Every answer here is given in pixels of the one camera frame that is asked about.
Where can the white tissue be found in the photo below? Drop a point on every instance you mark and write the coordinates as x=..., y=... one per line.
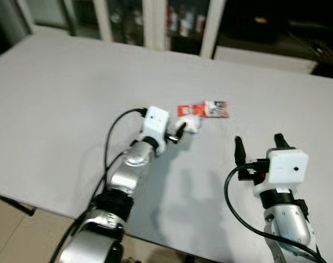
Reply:
x=192, y=124

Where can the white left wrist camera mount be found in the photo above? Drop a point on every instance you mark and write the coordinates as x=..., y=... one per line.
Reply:
x=155, y=123

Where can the red glove packaging card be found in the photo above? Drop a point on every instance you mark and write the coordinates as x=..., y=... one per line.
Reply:
x=210, y=108

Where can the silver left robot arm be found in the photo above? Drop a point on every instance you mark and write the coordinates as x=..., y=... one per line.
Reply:
x=119, y=176

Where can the white glass door cabinet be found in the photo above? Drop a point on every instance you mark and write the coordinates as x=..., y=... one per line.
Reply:
x=155, y=24

